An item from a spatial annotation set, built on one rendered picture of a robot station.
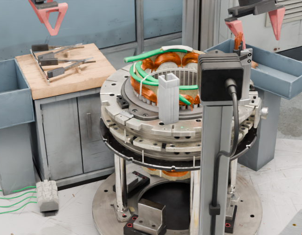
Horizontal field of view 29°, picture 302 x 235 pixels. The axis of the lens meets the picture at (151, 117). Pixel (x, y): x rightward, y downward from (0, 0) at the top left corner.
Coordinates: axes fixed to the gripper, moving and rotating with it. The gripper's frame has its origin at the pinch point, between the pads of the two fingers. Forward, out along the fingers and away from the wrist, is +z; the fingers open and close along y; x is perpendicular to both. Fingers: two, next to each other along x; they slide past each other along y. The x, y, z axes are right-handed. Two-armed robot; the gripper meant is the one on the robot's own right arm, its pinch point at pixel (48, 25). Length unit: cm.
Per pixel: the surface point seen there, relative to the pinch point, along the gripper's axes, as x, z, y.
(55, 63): -1.0, 6.6, 6.5
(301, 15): 192, 83, -150
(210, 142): -1, -15, 79
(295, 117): 153, 116, -95
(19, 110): -11.5, 13.4, 12.3
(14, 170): -14.3, 30.5, 9.8
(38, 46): -2.3, 5.9, -2.7
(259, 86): 41, 13, 27
